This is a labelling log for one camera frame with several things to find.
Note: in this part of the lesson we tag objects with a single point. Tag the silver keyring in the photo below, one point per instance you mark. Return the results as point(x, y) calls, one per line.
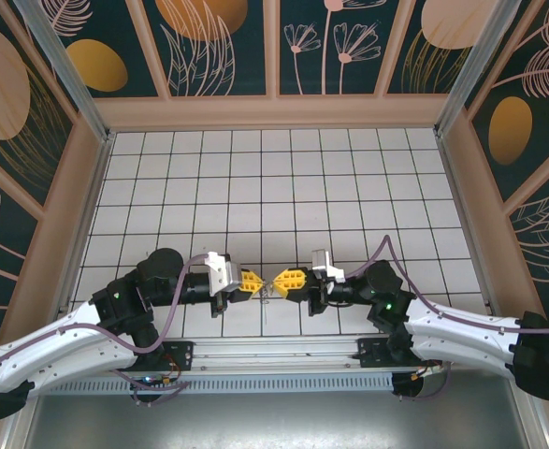
point(268, 283)

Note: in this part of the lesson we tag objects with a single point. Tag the clear plastic zip bag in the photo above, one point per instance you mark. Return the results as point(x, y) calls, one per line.
point(265, 297)

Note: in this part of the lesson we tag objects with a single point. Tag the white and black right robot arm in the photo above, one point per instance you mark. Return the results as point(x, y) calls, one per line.
point(466, 332)

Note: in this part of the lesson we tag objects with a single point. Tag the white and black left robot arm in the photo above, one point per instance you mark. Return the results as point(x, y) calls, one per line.
point(59, 351)

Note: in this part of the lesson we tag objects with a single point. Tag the small circuit board with LED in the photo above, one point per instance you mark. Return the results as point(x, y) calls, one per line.
point(148, 380)

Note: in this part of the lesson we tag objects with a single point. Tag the grey metal sheet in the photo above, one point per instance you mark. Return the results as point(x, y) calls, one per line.
point(274, 421)

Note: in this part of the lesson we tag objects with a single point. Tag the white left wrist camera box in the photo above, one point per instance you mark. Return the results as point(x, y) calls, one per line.
point(220, 273)

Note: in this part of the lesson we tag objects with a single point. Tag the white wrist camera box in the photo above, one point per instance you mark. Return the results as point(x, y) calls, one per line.
point(323, 262)
point(220, 273)

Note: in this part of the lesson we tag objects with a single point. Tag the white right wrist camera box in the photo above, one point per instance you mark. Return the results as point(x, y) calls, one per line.
point(323, 262)

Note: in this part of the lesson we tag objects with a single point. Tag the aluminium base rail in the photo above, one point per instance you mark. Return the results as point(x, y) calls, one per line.
point(274, 353)

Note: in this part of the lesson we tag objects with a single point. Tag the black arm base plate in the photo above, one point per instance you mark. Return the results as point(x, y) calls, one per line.
point(372, 353)
point(180, 353)

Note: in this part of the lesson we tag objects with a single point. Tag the aluminium table edge rail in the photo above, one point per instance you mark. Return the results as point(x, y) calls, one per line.
point(455, 187)
point(99, 173)

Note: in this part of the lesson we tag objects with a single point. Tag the aluminium frame post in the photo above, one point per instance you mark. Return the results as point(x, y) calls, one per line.
point(67, 75)
point(484, 70)

